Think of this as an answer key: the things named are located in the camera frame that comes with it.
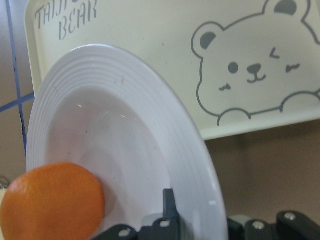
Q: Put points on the orange fruit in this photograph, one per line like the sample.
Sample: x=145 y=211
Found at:
x=61 y=201

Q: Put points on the white round plate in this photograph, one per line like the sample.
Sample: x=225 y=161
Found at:
x=106 y=110

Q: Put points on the cream bear tray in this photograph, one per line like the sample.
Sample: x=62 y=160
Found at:
x=237 y=65

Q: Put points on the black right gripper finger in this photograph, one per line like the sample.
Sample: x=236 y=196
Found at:
x=170 y=212

